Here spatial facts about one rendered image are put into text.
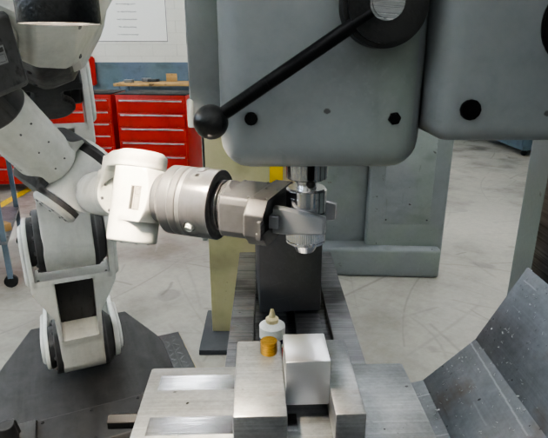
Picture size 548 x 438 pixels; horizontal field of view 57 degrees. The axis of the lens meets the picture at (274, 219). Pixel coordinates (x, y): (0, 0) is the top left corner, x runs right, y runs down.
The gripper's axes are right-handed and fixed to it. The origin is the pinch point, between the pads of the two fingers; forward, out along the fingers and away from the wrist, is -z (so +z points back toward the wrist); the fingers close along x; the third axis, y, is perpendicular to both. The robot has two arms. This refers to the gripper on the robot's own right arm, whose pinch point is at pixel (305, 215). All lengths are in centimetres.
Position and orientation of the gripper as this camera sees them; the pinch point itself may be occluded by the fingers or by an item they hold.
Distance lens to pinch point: 59.0
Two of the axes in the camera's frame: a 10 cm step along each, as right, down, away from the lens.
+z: -9.4, -1.2, 3.1
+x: 3.3, -3.0, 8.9
